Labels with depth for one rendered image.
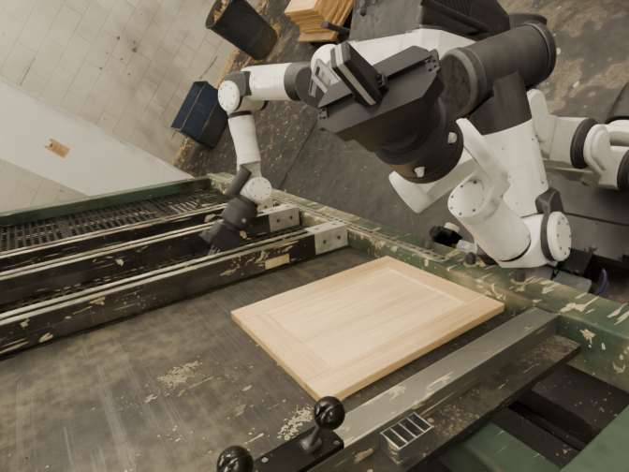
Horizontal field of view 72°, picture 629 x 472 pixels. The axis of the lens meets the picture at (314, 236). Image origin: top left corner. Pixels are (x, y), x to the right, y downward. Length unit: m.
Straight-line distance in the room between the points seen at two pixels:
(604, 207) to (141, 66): 5.13
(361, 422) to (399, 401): 0.07
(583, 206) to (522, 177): 1.16
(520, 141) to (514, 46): 0.14
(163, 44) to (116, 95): 0.84
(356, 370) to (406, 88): 0.53
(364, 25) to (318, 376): 0.67
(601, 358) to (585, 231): 0.91
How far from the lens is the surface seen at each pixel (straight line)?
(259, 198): 1.21
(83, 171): 4.53
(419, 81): 0.41
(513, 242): 0.70
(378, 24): 0.92
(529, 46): 0.76
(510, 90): 0.74
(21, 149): 4.49
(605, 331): 0.96
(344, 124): 0.43
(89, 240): 1.59
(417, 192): 0.57
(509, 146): 0.74
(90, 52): 5.84
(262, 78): 1.16
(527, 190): 0.76
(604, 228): 1.82
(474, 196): 0.64
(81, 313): 1.13
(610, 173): 1.69
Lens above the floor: 1.82
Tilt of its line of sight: 38 degrees down
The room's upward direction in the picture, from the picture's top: 62 degrees counter-clockwise
